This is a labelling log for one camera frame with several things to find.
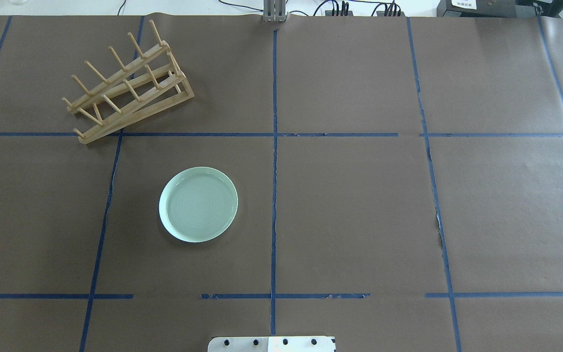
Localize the black usb hub left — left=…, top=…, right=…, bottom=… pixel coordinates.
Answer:
left=324, top=0, right=353, bottom=17

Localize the brown paper table cover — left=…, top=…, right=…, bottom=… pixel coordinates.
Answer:
left=0, top=13, right=563, bottom=352

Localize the white pedestal base plate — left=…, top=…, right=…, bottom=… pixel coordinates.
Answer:
left=207, top=335, right=337, bottom=352

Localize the light green ceramic plate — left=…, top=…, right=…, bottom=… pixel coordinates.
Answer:
left=158, top=166, right=239, bottom=243

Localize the grey aluminium frame post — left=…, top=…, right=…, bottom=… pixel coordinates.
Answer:
left=262, top=0, right=288, bottom=23

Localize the wooden dish rack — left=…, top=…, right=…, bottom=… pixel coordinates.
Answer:
left=61, top=20, right=195, bottom=145

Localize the black usb hub right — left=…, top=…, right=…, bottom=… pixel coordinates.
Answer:
left=371, top=1, right=405, bottom=17

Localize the black usb hub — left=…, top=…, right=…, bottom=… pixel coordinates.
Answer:
left=371, top=1, right=405, bottom=17
left=324, top=0, right=353, bottom=17

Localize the black equipment box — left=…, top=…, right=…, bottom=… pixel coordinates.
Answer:
left=436, top=0, right=563, bottom=18

